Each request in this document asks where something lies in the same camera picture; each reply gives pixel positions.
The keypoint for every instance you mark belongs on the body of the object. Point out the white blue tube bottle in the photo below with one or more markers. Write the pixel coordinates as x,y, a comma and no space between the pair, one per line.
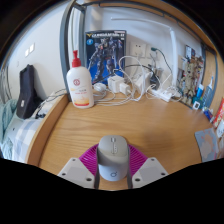
200,91

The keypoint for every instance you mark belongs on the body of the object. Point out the small white square clock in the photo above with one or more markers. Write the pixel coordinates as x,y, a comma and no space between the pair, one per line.
196,105

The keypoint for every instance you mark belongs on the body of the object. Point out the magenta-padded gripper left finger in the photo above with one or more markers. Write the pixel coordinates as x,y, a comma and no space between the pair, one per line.
75,170

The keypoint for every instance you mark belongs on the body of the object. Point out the grey computer mouse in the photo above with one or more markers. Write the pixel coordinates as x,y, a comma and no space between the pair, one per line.
112,156

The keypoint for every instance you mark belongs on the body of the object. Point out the white wall socket plate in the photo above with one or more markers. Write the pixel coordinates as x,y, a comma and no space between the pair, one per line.
137,49

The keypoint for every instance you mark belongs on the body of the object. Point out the pastel cloud print mouse pad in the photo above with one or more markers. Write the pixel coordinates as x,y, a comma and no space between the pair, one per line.
207,145

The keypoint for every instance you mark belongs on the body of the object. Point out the blue robot model kit box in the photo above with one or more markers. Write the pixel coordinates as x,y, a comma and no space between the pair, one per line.
105,55

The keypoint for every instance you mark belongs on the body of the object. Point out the bed with checked sheet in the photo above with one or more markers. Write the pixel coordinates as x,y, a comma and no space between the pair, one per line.
20,133

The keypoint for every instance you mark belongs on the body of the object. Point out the clear blue pump bottle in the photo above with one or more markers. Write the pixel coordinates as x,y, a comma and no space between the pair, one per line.
208,95

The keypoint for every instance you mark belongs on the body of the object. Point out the black bag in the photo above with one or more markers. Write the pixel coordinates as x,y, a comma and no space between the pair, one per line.
27,93

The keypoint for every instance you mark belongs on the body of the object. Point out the white red-capped pump bottle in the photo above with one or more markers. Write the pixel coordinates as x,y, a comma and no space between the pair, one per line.
80,86

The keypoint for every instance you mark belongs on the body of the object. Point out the white charger block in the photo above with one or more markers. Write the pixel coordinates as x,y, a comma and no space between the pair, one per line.
115,83

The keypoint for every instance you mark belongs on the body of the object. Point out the brown tree-like figure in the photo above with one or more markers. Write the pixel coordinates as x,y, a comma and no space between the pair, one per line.
191,80

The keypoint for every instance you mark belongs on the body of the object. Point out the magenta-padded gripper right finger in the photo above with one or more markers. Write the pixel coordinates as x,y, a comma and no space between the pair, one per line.
150,170

